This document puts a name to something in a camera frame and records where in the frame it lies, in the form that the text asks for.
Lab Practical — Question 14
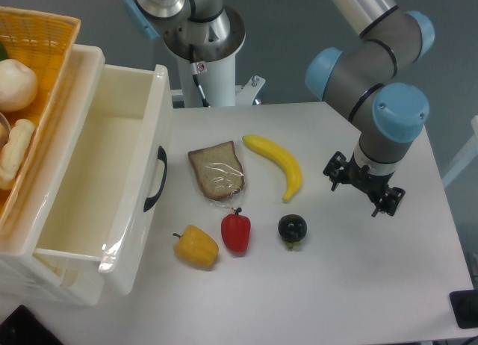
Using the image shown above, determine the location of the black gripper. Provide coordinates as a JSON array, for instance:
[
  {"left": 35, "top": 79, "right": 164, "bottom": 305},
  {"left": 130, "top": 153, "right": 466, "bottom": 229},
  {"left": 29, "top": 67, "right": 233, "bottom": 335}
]
[{"left": 323, "top": 151, "right": 406, "bottom": 217}]

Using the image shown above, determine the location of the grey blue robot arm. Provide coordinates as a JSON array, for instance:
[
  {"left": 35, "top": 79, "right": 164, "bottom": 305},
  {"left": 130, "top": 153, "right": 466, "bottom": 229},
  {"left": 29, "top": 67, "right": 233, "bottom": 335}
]
[{"left": 123, "top": 0, "right": 435, "bottom": 215}]

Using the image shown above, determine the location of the dark purple mangosteen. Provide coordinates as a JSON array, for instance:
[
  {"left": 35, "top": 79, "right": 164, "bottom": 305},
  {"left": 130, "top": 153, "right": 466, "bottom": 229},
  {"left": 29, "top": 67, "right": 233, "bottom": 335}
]
[{"left": 278, "top": 214, "right": 308, "bottom": 250}]

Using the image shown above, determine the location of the yellow banana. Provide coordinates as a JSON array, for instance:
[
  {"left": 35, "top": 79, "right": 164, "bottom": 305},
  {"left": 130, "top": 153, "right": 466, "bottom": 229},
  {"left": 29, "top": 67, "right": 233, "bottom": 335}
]
[{"left": 242, "top": 134, "right": 303, "bottom": 203}]

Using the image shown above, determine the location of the red bell pepper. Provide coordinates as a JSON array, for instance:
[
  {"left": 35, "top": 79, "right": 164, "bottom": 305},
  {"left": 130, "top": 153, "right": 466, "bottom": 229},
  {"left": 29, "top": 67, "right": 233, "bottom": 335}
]
[{"left": 221, "top": 208, "right": 251, "bottom": 254}]

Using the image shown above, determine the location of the wrapped brown bread slice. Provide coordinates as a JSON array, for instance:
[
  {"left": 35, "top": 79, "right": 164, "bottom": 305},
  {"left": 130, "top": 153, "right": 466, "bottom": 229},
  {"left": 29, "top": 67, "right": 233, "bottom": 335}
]
[{"left": 187, "top": 140, "right": 246, "bottom": 208}]

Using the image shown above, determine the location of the black device bottom right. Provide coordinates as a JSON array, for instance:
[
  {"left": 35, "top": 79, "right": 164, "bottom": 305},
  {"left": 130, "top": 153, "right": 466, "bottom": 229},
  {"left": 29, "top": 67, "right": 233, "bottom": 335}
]
[{"left": 449, "top": 290, "right": 478, "bottom": 329}]

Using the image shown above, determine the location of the yellow bell pepper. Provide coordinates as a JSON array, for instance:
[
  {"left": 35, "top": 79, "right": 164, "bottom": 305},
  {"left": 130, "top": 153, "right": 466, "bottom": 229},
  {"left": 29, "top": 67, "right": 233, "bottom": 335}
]
[{"left": 173, "top": 225, "right": 219, "bottom": 268}]

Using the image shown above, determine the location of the open white plastic drawer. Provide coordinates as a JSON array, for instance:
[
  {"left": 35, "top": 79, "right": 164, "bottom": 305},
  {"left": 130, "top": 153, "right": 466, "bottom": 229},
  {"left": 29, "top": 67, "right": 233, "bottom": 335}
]
[{"left": 34, "top": 66, "right": 173, "bottom": 305}]

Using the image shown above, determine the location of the pale long bread roll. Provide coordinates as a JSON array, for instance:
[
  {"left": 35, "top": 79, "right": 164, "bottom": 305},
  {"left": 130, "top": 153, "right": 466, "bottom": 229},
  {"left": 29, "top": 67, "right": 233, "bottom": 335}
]
[{"left": 1, "top": 119, "right": 35, "bottom": 190}]

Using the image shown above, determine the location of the white drawer cabinet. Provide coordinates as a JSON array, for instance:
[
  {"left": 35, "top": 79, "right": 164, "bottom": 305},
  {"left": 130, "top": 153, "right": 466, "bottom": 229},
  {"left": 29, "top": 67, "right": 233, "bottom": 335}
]
[{"left": 1, "top": 45, "right": 105, "bottom": 304}]

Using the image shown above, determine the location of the orange plastic basket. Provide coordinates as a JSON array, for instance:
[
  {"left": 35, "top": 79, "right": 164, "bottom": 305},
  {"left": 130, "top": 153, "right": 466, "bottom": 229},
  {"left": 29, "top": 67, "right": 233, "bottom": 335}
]
[{"left": 0, "top": 6, "right": 81, "bottom": 230}]

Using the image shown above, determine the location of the white round bun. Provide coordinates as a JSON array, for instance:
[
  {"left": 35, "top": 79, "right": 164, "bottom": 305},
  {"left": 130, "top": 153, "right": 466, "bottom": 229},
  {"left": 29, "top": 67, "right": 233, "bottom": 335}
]
[{"left": 1, "top": 59, "right": 38, "bottom": 113}]

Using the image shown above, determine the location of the black object bottom left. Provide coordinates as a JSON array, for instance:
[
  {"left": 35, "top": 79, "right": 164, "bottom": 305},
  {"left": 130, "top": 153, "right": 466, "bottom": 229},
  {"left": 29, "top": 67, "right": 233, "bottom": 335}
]
[{"left": 1, "top": 305, "right": 63, "bottom": 345}]

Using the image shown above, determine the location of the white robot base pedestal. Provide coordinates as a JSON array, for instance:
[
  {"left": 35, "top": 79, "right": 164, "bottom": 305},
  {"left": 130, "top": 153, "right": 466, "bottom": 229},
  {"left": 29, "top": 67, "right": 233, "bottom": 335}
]
[{"left": 163, "top": 6, "right": 265, "bottom": 108}]

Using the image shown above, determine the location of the black drawer handle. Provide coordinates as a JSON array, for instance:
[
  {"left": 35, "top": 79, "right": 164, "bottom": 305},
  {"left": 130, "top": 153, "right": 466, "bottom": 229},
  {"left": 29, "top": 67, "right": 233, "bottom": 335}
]
[{"left": 143, "top": 146, "right": 168, "bottom": 212}]

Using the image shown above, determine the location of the black cable on pedestal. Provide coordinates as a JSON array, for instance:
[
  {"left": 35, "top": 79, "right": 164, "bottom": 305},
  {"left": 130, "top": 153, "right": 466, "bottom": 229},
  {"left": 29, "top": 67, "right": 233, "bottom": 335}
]
[{"left": 188, "top": 46, "right": 210, "bottom": 108}]

